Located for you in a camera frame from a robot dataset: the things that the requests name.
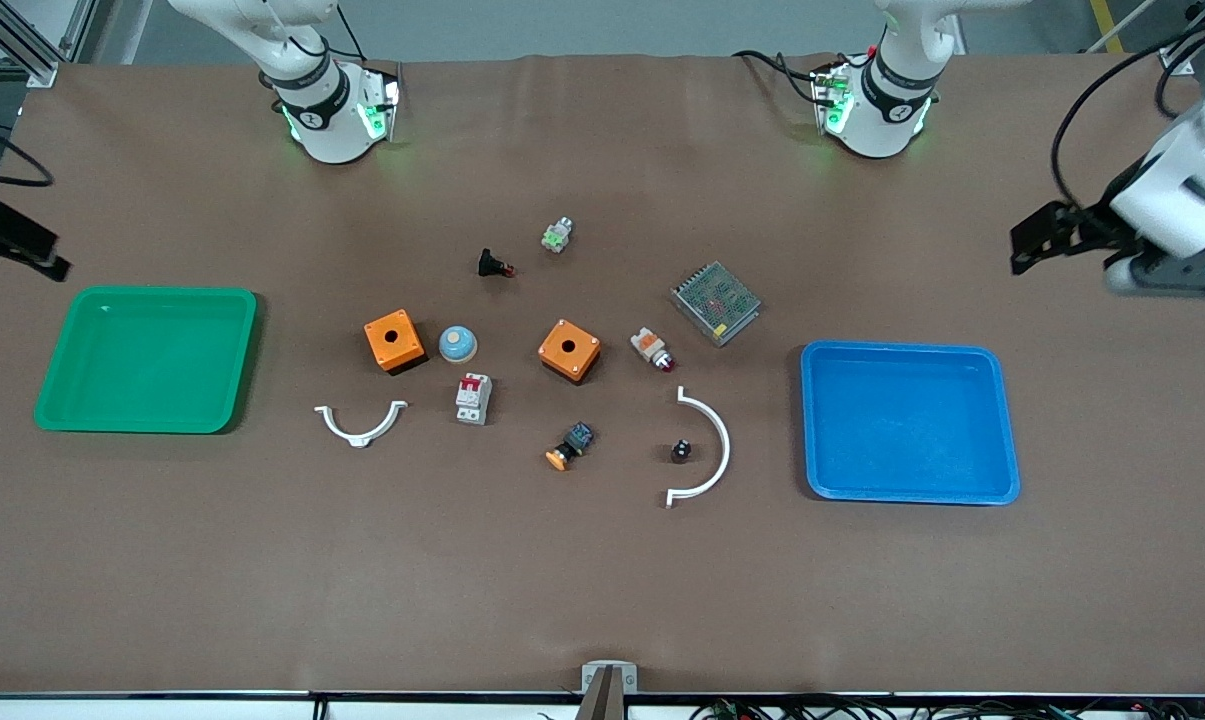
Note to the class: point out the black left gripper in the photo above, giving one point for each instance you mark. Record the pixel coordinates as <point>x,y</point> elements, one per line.
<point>1102,222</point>

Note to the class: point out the white red circuit breaker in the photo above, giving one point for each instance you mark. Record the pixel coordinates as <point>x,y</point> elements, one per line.
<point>473,399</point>

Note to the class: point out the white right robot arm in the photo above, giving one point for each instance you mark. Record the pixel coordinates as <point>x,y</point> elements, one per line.
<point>327,130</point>

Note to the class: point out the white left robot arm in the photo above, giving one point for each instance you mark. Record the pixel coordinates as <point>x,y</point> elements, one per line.
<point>882,120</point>

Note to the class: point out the green plastic tray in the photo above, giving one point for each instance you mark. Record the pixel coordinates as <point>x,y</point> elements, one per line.
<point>147,360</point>

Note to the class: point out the blue plastic tray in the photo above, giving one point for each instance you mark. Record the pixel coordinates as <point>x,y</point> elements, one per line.
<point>907,425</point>

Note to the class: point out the metal mesh power supply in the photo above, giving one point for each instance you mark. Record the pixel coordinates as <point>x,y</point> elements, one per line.
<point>716,303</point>

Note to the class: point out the orange button box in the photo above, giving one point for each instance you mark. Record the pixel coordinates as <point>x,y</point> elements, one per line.
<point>394,341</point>
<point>569,350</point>

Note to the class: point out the red indicator light orange base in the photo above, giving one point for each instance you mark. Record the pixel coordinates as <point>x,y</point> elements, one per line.
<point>651,347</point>

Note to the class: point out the blue dome buzzer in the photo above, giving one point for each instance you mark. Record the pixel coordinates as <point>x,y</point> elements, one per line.
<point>458,345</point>

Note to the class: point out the black red indicator lamp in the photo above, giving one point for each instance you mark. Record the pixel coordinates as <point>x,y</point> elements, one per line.
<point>492,264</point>

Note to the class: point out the aluminium frame profile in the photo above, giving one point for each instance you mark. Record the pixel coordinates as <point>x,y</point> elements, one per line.
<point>22,45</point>

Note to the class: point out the white curved bracket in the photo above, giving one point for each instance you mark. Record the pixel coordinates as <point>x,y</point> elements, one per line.
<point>722,440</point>
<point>360,432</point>

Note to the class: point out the green button switch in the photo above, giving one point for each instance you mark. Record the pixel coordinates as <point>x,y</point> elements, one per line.
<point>558,235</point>

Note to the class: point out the yellow push button switch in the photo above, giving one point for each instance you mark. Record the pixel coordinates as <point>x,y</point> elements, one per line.
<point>570,446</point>

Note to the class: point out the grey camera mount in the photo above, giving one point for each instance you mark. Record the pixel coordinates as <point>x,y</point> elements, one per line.
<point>609,685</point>

